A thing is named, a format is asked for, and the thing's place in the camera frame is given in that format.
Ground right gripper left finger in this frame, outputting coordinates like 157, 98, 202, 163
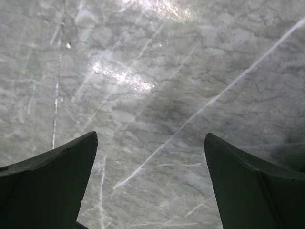
0, 131, 98, 229

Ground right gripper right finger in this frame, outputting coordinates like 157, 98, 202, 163
204, 133, 305, 229

